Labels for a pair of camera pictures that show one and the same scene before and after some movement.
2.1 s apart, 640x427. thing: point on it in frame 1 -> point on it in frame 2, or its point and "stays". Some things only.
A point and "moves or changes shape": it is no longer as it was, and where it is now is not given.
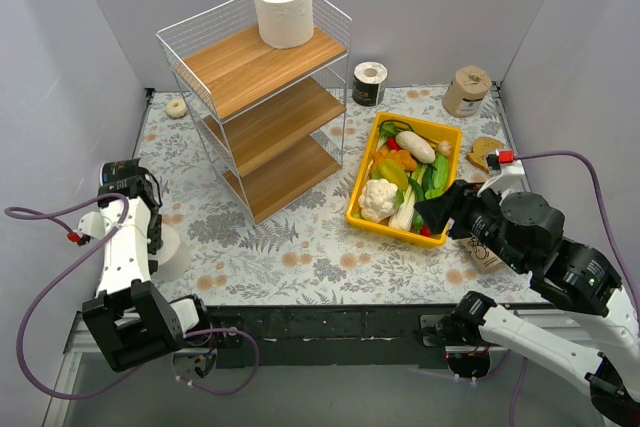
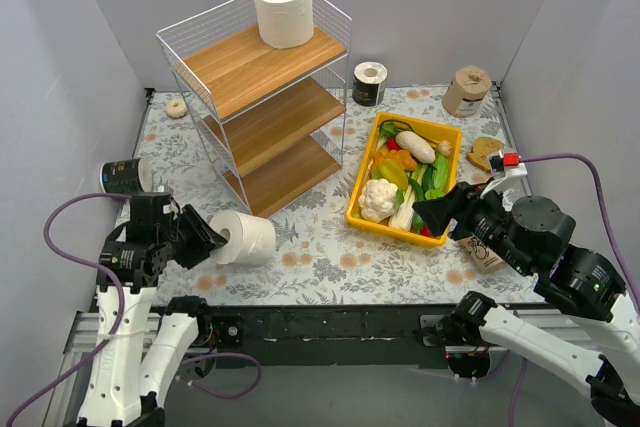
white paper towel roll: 173,259 moves or changes shape
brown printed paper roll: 484,257 stays
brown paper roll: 464,95 stays
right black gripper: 461,208 stays
